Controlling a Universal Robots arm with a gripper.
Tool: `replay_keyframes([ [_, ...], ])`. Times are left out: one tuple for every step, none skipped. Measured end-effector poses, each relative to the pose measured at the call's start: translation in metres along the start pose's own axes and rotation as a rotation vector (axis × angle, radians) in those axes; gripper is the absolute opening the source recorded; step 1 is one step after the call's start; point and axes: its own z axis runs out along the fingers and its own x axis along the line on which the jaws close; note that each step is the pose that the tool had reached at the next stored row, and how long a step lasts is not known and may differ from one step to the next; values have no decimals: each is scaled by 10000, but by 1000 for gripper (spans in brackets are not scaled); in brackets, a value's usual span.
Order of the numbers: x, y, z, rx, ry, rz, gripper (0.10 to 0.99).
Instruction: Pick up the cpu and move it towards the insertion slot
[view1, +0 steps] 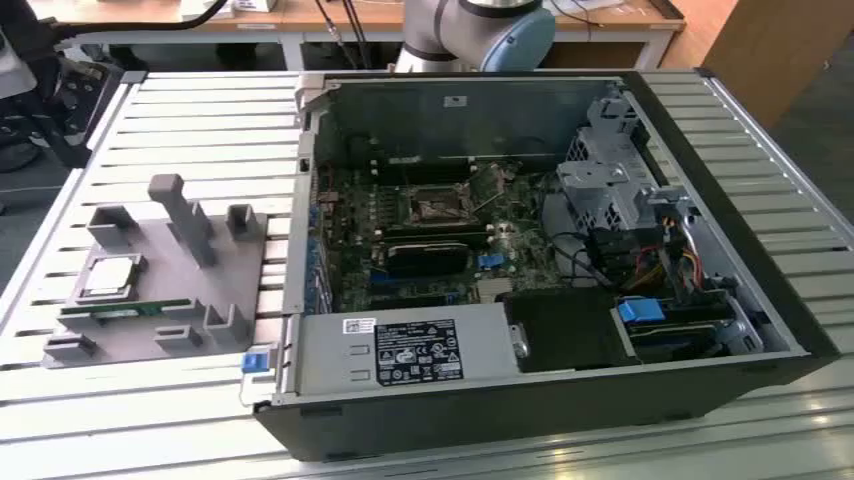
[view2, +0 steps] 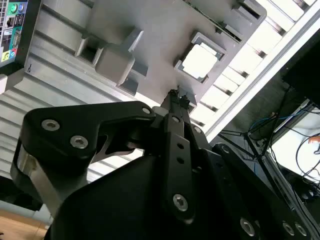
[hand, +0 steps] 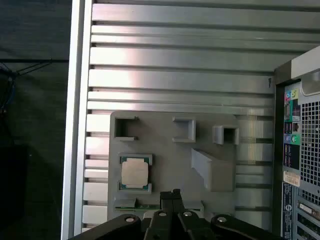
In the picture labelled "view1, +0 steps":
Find silver CPU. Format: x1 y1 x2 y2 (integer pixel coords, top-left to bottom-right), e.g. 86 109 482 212
78 254 147 302

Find CPU socket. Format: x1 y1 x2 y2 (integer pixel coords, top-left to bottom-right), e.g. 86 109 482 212
406 185 479 226

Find black RAM slot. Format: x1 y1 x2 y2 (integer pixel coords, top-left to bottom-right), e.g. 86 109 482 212
380 225 487 238
383 233 490 247

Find grey parts rack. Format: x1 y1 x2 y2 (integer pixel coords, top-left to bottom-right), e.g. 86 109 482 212
40 173 270 370

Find green RAM stick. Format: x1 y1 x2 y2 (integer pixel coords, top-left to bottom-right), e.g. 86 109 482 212
58 298 195 319

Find wooden desk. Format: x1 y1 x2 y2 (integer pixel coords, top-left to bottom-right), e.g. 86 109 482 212
0 0 687 71

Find silver power supply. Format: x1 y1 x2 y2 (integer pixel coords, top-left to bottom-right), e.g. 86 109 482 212
292 302 523 396

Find black graphics card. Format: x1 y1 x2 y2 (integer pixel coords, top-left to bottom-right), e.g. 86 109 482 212
384 241 469 279

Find metal socket cover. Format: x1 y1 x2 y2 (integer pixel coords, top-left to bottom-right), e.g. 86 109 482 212
466 160 521 201

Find thin metal locking lever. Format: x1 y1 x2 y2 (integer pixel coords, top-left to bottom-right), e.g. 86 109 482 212
477 187 515 212

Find green motherboard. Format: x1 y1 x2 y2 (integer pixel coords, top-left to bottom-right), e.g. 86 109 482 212
310 162 582 314

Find silver chipset heatsink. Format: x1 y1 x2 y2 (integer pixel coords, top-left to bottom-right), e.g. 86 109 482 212
477 279 513 304

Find silver metal drive cage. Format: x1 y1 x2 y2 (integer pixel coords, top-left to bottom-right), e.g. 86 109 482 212
557 97 669 236

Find white papers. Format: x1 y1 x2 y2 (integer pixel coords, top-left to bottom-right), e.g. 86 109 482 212
553 0 646 16

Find black PC case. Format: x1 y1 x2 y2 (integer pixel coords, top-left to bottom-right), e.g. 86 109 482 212
252 68 844 464

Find blue disk carrier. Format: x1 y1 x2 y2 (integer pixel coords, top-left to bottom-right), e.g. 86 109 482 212
617 297 669 327

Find wooden cabinet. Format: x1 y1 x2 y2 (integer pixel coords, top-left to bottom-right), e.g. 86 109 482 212
659 0 854 131

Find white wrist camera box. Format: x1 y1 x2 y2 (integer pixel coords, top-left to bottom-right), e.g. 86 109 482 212
0 29 36 96

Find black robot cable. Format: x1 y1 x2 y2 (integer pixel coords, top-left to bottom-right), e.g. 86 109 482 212
39 0 232 46

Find yellow red wire bundle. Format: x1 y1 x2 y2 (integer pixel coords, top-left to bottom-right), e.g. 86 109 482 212
626 214 710 296

